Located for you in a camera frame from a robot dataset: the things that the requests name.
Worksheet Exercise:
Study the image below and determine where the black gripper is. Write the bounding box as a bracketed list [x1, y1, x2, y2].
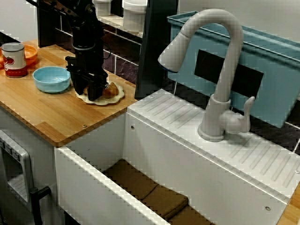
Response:
[65, 45, 109, 102]

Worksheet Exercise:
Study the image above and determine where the brown toy chicken piece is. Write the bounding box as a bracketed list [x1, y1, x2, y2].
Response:
[82, 81, 120, 98]

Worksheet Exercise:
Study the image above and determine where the light blue bowl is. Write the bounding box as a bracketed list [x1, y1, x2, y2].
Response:
[32, 66, 72, 94]

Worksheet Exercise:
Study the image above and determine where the tomato print tin can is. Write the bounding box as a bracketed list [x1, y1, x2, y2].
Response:
[1, 43, 28, 78]

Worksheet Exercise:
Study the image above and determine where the cream flower-shaped plate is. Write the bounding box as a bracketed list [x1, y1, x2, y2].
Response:
[75, 84, 125, 105]

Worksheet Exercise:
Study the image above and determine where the wooden countertop board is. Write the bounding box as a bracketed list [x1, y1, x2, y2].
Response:
[280, 185, 300, 225]
[0, 39, 138, 148]

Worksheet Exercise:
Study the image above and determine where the dark tiled backsplash with shelf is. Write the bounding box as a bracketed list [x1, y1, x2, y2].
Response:
[37, 0, 300, 156]

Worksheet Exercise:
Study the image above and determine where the orange bowl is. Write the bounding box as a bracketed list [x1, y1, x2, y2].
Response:
[0, 44, 38, 68]

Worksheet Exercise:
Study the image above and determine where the white canister with print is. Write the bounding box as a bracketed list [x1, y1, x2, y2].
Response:
[92, 0, 111, 16]

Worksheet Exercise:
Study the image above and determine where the plain white canister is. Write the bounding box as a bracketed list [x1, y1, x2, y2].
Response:
[122, 0, 149, 32]

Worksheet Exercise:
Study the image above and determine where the white toy sink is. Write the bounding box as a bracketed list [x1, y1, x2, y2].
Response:
[54, 88, 299, 225]

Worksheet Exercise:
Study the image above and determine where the brown folded cloth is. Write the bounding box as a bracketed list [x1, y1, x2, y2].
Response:
[103, 158, 213, 225]

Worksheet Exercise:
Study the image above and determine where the silver dishwasher panel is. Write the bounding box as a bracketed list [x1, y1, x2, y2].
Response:
[0, 130, 36, 225]

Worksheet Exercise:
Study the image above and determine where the grey toy faucet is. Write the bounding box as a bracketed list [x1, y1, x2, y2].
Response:
[157, 8, 255, 143]

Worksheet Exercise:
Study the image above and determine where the teal dish rack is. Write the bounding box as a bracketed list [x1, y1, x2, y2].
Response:
[166, 11, 300, 129]

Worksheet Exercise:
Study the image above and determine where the black upright post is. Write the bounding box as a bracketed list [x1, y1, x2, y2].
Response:
[135, 0, 180, 99]

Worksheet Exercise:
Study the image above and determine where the black bar handle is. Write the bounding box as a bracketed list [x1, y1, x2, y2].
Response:
[30, 186, 51, 225]

